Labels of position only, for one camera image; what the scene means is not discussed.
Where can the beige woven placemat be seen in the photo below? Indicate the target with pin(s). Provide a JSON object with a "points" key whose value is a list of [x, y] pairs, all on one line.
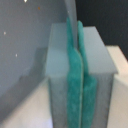
{"points": [[34, 110]]}

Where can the teal padded gripper left finger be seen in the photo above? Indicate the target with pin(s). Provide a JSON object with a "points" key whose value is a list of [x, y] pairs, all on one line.
{"points": [[74, 79]]}

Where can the teal padded gripper right finger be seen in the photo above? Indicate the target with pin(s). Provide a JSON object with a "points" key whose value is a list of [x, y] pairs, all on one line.
{"points": [[89, 84]]}

